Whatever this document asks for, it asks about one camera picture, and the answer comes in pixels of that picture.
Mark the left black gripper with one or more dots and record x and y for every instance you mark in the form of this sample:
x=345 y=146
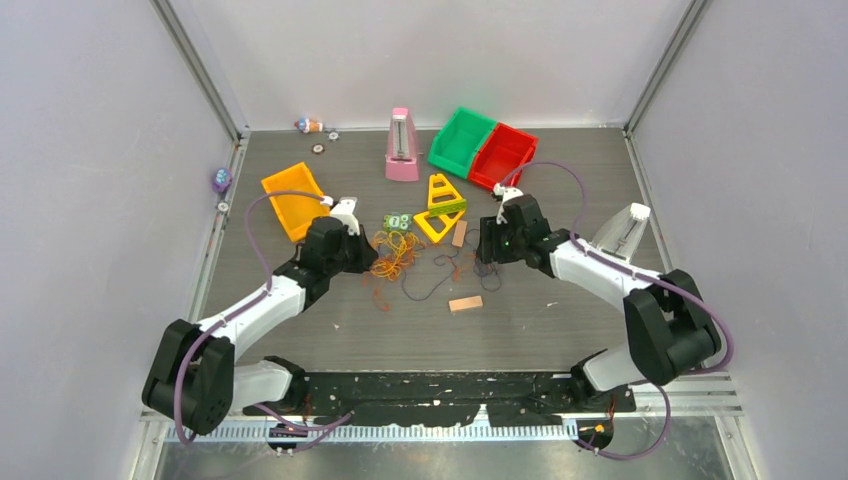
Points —
x=365 y=253

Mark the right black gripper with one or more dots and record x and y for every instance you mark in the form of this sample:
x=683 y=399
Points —
x=490 y=230

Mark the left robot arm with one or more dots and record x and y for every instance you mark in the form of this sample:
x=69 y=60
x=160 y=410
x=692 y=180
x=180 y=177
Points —
x=194 y=379

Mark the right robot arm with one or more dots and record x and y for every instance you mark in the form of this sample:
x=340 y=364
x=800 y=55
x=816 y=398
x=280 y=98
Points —
x=669 y=332

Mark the yellow plastic bin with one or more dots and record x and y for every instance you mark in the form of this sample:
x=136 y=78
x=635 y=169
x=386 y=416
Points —
x=296 y=211

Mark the small wooden block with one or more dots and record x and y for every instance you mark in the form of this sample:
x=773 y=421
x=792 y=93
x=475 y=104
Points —
x=459 y=233

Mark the green owl toy block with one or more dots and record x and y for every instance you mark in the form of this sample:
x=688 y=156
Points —
x=397 y=222

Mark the red plastic bin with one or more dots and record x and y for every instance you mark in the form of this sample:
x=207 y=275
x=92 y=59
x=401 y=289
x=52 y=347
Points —
x=504 y=150

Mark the wooden block near centre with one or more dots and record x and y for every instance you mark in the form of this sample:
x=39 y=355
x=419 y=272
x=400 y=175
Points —
x=466 y=303

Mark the upright yellow triangle block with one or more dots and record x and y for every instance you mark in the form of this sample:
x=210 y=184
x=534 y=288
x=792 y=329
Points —
x=443 y=198

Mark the white metronome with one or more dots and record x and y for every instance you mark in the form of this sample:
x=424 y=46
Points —
x=621 y=235

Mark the flat yellow triangle block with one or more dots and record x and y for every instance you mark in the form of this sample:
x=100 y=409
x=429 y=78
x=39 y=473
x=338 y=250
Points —
x=436 y=228

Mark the pink metronome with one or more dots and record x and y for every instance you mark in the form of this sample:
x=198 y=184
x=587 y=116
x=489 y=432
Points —
x=401 y=159

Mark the green plastic bin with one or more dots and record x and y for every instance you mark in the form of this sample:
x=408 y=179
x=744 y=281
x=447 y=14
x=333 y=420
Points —
x=456 y=145

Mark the small clown figurine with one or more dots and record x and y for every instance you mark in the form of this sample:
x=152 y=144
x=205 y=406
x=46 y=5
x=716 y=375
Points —
x=308 y=126

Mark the purple egg toy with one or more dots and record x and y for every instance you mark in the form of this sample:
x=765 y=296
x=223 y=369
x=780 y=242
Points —
x=222 y=180

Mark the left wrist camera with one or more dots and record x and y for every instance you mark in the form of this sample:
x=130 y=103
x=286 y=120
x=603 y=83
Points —
x=344 y=210

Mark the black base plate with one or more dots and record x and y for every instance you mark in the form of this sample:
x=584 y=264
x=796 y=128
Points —
x=444 y=399

